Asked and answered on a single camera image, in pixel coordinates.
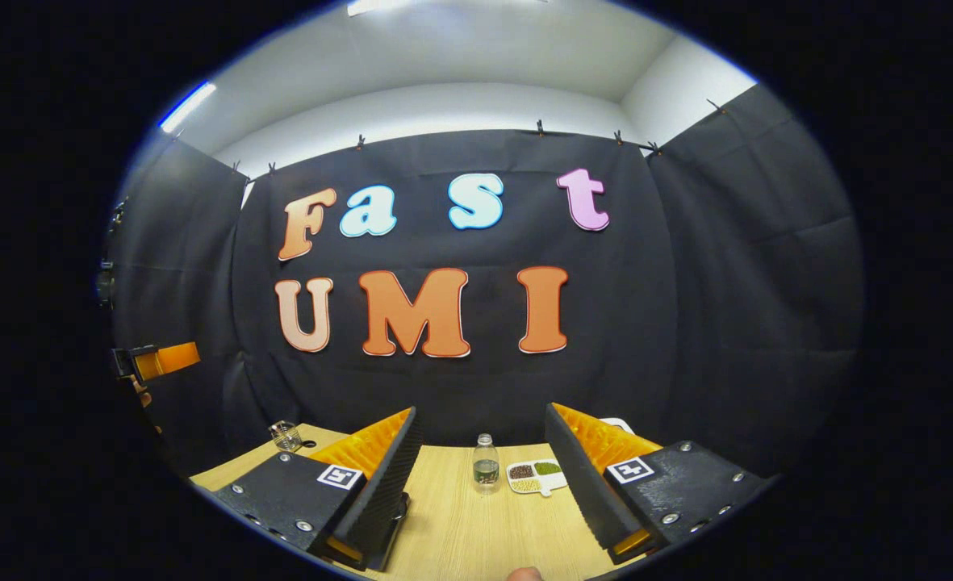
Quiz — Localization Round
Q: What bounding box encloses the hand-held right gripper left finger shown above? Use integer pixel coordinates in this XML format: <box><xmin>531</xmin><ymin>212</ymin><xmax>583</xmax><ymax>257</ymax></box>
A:
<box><xmin>210</xmin><ymin>406</ymin><xmax>424</xmax><ymax>572</ymax></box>

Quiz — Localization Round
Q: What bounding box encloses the white divided plate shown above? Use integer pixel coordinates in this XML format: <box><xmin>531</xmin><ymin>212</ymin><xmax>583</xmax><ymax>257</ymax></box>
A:
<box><xmin>506</xmin><ymin>458</ymin><xmax>568</xmax><ymax>497</ymax></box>

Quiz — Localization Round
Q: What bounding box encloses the row of black clips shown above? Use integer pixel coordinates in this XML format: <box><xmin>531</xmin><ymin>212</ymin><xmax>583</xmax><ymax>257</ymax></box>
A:
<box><xmin>230</xmin><ymin>98</ymin><xmax>727</xmax><ymax>182</ymax></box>

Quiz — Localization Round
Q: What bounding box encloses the clear plastic water bottle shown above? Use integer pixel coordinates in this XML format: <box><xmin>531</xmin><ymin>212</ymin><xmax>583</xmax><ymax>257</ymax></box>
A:
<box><xmin>473</xmin><ymin>433</ymin><xmax>500</xmax><ymax>495</ymax></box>

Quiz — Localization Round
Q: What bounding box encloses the long ceiling light panel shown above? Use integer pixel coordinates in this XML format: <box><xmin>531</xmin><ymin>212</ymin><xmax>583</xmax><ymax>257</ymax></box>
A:
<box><xmin>345</xmin><ymin>0</ymin><xmax>550</xmax><ymax>17</ymax></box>

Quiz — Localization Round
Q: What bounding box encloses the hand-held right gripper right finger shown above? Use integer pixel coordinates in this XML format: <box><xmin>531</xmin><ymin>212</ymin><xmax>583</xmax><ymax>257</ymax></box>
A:
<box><xmin>542</xmin><ymin>402</ymin><xmax>774</xmax><ymax>566</ymax></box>

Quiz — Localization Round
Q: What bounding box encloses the black induction cooktop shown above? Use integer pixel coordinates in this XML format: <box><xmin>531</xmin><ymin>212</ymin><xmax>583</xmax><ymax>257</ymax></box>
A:
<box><xmin>366</xmin><ymin>492</ymin><xmax>411</xmax><ymax>572</ymax></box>

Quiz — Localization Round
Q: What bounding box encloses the short ceiling light panel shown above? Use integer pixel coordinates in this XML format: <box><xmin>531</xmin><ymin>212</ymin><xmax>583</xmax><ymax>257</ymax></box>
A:
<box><xmin>159</xmin><ymin>81</ymin><xmax>217</xmax><ymax>134</ymax></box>

